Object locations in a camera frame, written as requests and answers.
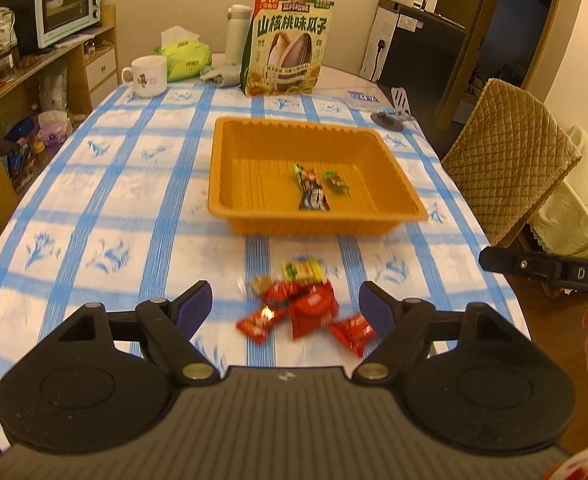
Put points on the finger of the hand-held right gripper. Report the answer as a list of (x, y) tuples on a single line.
[(519, 263)]

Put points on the green wrapped candy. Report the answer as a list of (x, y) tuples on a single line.
[(336, 182)]

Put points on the large red snack packet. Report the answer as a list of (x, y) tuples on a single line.
[(310, 312)]

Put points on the blue checked tablecloth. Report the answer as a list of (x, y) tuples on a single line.
[(123, 200)]

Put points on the white printed mug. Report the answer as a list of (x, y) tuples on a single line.
[(148, 76)]

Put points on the grey phone stand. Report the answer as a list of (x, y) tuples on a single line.
[(399, 105)]

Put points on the white cardboard box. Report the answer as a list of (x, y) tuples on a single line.
[(371, 45)]

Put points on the blue white packet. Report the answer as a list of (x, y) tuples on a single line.
[(364, 100)]

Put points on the green tissue pack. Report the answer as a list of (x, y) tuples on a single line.
[(186, 60)]

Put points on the pink tissue packet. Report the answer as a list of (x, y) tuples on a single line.
[(53, 130)]

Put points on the dark wrapped candy bar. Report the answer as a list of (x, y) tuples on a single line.
[(312, 191)]

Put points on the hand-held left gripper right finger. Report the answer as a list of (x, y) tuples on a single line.
[(376, 310)]

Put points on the yellow green snack packet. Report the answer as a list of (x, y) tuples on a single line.
[(301, 270)]

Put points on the wooden shelf unit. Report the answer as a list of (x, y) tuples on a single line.
[(76, 67)]

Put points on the mint green toaster oven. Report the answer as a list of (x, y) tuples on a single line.
[(66, 7)]

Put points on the white thermos bottle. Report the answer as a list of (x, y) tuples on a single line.
[(237, 35)]

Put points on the orange plastic tray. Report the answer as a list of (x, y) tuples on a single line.
[(254, 170)]

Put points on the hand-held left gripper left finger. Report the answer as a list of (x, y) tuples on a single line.
[(196, 306)]

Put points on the cream sofa cover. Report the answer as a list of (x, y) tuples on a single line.
[(579, 200)]

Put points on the green sunflower seed bag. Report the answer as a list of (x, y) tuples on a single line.
[(289, 45)]

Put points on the brown candy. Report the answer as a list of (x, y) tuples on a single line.
[(261, 285)]

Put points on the black cabinet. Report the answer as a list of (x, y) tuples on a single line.
[(424, 60)]

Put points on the quilted beige chair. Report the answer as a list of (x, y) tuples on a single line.
[(509, 155)]

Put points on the grey crumpled cloth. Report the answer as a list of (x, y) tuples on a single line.
[(218, 76)]

